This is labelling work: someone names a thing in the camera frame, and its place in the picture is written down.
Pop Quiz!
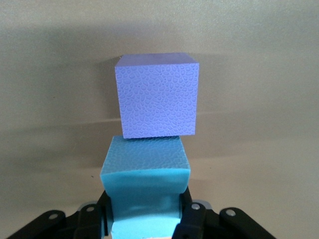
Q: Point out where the brown table cover sheet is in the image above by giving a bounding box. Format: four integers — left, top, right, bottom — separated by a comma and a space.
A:
0, 0, 319, 239

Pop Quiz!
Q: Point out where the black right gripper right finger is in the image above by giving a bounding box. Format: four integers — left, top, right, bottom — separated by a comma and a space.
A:
171, 188, 275, 239

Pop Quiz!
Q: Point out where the blue foam block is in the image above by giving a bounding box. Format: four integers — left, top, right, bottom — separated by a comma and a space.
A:
99, 135, 192, 239

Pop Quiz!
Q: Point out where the purple foam block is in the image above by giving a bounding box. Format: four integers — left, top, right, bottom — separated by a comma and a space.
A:
114, 52, 200, 139

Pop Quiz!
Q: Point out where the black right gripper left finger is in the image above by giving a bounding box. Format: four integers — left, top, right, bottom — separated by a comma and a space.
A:
7, 190, 115, 239

